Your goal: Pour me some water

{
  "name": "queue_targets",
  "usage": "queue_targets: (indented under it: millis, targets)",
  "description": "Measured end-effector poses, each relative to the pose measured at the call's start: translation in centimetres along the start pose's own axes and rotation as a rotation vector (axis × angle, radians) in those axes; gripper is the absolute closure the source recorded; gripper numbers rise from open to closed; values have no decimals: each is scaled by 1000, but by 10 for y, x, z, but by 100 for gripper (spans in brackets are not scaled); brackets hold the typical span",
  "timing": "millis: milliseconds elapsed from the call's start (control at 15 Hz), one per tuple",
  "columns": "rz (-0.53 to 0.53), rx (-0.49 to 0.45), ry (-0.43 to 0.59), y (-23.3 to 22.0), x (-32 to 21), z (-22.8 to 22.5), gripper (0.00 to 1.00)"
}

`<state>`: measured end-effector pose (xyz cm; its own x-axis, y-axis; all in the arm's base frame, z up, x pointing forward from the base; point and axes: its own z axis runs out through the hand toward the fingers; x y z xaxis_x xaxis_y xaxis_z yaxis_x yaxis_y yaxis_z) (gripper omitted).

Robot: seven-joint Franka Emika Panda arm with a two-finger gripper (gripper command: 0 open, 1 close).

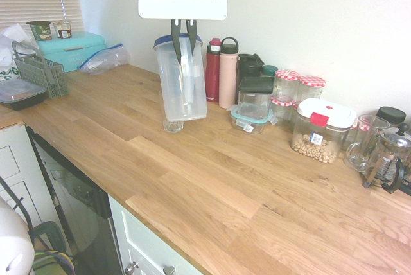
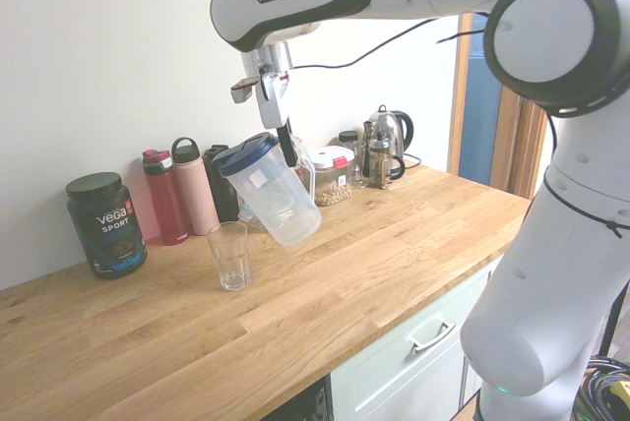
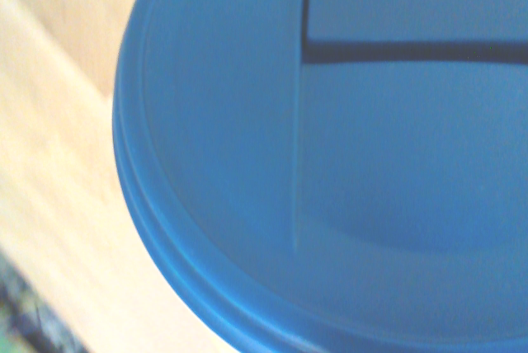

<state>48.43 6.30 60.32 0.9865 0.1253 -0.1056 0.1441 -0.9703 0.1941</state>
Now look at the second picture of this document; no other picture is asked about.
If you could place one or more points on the glass french press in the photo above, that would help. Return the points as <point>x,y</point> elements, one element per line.
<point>381,165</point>

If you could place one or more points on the dark appliance under counter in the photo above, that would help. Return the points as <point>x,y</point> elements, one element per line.
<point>305,403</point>

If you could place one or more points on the black lid jar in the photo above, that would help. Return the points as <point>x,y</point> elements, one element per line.
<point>348,137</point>

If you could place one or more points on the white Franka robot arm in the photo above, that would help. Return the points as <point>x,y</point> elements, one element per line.
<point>566,244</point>

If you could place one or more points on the wooden door frame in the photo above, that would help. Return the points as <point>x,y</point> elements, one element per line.
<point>517,155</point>

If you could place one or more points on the steel electric kettle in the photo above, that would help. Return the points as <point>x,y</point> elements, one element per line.
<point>394,126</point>

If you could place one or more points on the yellow power box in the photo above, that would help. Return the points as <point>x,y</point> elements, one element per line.
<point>622,399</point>

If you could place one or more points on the pink metal water bottle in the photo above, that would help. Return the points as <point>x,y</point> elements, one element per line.
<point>194,190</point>

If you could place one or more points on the food container red clips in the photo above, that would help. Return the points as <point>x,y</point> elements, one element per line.
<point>332,180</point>

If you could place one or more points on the blue door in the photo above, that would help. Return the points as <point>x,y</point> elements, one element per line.
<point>485,121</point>

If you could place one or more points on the black stand pole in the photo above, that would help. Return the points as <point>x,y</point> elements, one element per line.
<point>608,335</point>

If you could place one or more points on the black Vega protein tub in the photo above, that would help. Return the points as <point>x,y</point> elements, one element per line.
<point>106,229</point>

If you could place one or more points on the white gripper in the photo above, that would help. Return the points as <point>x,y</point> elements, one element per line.
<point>271,101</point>

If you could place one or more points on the clear pitcher blue lid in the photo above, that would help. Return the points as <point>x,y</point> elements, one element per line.
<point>275,199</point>

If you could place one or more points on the clear glass jar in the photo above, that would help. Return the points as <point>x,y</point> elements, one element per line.
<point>357,167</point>

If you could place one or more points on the clear drinking glass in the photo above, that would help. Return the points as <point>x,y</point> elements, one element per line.
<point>230,256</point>

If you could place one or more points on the black shaker bottle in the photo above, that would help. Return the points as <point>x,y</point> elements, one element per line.
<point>221,195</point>

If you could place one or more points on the red water bottle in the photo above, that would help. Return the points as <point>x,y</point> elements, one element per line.
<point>165,199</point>

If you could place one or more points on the pale green drawer front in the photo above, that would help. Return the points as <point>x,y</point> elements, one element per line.
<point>394,377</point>

